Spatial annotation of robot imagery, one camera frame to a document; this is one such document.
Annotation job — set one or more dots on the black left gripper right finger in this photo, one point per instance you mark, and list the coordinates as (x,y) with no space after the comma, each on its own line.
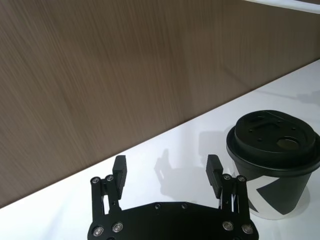
(214,175)

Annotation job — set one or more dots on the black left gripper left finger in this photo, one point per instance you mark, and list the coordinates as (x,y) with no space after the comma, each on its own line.
(119,175)

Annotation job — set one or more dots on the black plastic cup lid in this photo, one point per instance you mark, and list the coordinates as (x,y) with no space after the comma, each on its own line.
(272,147)

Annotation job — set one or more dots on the black and white paper cup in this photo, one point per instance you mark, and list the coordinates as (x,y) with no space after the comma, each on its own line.
(277,197)

